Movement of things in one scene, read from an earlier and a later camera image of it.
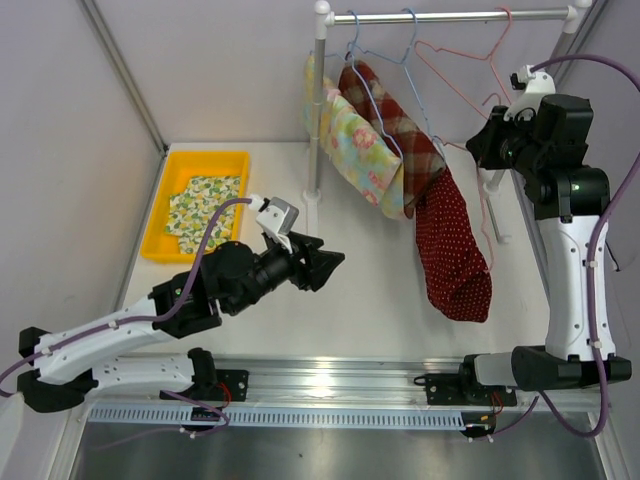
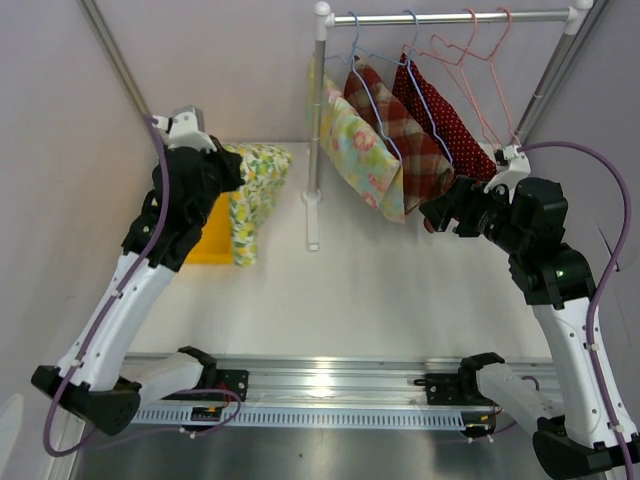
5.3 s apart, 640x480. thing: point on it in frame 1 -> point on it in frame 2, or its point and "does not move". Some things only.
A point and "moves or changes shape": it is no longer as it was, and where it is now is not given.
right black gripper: [483, 145] -> [463, 202]
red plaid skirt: [418, 148] does not move
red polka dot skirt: [454, 259] -> [470, 155]
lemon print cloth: [191, 213] moves or changes shape
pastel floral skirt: [357, 148] does not move
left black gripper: [319, 264] -> [229, 164]
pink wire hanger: [488, 245] -> [457, 67]
